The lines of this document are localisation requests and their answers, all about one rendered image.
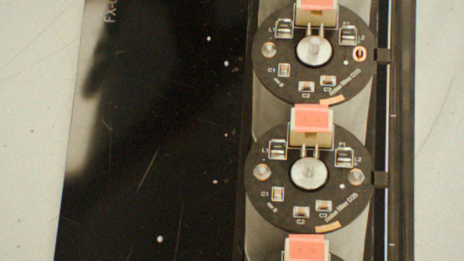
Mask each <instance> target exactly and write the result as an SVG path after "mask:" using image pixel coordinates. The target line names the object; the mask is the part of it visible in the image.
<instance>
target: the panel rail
mask: <svg viewBox="0 0 464 261"><path fill-rule="evenodd" d="M376 50H377V61H376V64H387V65H389V105H388V151H387V171H374V173H373V174H375V178H374V179H375V181H374V188H376V189H387V261H415V253H414V188H415V93H416V0H391V17H390V49H383V48H377V49H376Z"/></svg>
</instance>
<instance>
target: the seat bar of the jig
mask: <svg viewBox="0 0 464 261"><path fill-rule="evenodd" d="M259 6H260V0H249V16H248V21H247V27H246V48H245V60H244V81H243V92H242V114H241V125H240V146H239V158H238V179H237V191H236V201H235V224H234V235H233V257H232V261H244V235H245V204H246V191H245V187H244V165H245V162H246V158H247V155H248V153H249V151H250V149H251V119H253V62H252V45H253V39H254V37H255V34H256V32H257V30H258V12H259ZM378 10H379V0H371V4H370V10H369V28H370V30H371V31H372V33H373V35H374V38H375V40H376V47H377V45H378ZM376 81H377V64H376V68H375V71H374V75H373V79H372V85H371V95H370V101H369V106H368V113H367V123H366V134H365V145H364V146H365V148H366V150H367V152H368V153H369V156H371V159H372V162H373V165H374V171H375V147H376ZM364 244H365V245H364V253H363V259H362V261H374V257H373V255H374V190H373V193H372V197H371V199H370V203H369V212H368V217H367V228H366V233H365V242H364Z"/></svg>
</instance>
